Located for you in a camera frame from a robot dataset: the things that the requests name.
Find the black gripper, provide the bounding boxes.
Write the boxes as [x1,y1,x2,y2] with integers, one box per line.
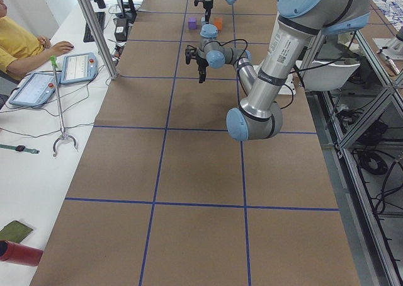
[194,0,213,23]
[185,45,208,83]

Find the orange foam block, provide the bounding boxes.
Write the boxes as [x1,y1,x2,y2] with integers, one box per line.
[213,17,223,31]

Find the purple foam block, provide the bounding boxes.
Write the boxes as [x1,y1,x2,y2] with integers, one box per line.
[188,16,198,30]

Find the black monitor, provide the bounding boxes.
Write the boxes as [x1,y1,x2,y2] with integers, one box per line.
[115,0,137,24]

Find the black power adapter box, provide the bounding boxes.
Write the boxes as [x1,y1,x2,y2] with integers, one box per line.
[114,18,128,42]

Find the black keyboard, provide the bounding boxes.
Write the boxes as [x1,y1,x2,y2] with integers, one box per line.
[82,11,106,43]

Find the far teach pendant tablet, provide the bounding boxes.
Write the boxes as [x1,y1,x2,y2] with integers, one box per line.
[60,52,98,84]

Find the teach pendant tablet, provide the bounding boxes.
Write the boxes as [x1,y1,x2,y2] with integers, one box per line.
[9,72,59,106]
[60,52,98,84]

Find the metal reacher grabber tool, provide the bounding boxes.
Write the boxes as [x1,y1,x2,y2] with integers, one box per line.
[50,55,78,157]

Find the near teach pendant tablet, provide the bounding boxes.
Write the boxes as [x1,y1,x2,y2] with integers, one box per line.
[9,72,59,106]

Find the person in yellow shirt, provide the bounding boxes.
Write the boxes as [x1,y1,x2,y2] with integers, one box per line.
[1,1,74,81]

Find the red cylinder bottle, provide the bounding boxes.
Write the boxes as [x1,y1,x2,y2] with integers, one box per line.
[1,240,43,266]

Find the aluminium frame post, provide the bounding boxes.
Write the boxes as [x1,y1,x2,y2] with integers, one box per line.
[77,0,118,79]

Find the green strap smartwatch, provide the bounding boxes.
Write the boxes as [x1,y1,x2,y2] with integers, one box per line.
[0,144,40,154]

